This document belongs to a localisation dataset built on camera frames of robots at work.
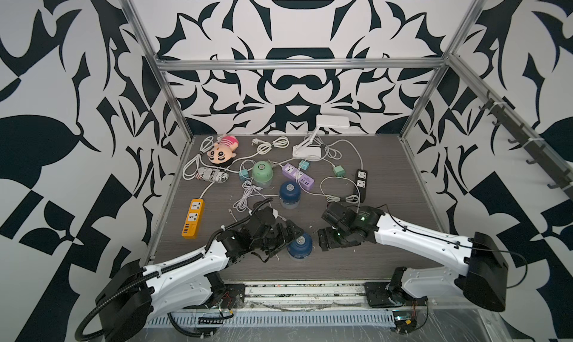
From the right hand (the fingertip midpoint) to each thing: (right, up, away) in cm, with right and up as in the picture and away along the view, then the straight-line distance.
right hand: (326, 240), depth 79 cm
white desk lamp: (+1, +44, +16) cm, 47 cm away
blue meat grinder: (-13, +14, +9) cm, 21 cm away
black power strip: (+19, +18, +21) cm, 33 cm away
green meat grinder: (-24, +22, +15) cm, 36 cm away
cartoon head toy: (-43, +32, +25) cm, 59 cm away
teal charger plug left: (-33, +22, +23) cm, 46 cm away
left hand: (-10, +3, -2) cm, 11 cm away
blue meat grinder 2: (-9, -1, -4) cm, 10 cm away
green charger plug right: (+10, +22, +26) cm, 36 cm away
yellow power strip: (-50, +5, +10) cm, 52 cm away
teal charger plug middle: (-6, +26, +26) cm, 37 cm away
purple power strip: (-7, +19, +22) cm, 30 cm away
